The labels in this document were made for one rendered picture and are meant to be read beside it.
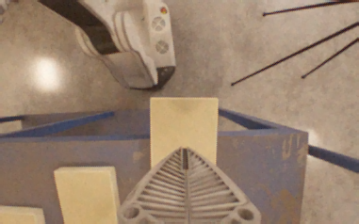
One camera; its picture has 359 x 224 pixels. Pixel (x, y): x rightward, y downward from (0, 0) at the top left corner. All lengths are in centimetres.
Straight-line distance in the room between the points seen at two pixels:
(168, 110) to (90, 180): 22
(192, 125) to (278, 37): 151
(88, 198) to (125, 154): 12
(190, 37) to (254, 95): 82
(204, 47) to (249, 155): 119
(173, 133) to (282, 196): 28
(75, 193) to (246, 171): 37
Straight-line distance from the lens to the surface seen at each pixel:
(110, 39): 66
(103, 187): 35
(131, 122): 110
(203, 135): 26
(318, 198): 230
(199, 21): 149
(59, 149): 39
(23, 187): 51
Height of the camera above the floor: 131
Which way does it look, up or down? 83 degrees down
